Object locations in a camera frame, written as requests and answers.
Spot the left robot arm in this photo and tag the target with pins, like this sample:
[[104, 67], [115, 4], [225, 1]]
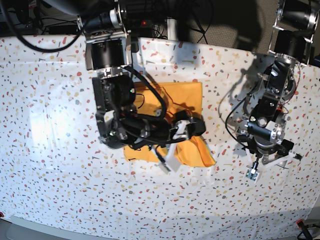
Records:
[[263, 106]]

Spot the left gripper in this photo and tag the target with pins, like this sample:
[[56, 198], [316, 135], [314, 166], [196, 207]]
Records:
[[271, 153]]

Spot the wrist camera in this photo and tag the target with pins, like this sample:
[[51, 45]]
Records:
[[171, 165], [252, 174]]

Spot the white metal pole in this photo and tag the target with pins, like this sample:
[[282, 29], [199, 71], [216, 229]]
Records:
[[171, 29]]

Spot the red-tipped clamp right corner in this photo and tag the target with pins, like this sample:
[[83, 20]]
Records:
[[304, 234]]

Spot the black table clamp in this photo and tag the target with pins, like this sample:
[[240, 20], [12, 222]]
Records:
[[135, 45]]

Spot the terrazzo patterned tablecloth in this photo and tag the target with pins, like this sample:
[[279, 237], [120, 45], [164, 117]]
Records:
[[55, 172]]

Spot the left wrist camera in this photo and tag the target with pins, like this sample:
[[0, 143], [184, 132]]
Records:
[[252, 174]]

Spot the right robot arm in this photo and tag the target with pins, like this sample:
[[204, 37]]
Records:
[[108, 50]]

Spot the yellow T-shirt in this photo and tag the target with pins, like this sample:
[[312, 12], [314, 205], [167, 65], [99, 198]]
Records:
[[178, 96]]

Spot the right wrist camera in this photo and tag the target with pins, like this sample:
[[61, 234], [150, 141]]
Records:
[[171, 165]]

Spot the black camera stand pole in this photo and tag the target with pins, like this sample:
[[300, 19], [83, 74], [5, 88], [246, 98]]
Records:
[[182, 15]]

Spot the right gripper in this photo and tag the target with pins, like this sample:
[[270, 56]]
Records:
[[184, 126]]

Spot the white power strip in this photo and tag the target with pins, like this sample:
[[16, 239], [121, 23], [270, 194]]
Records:
[[146, 24]]

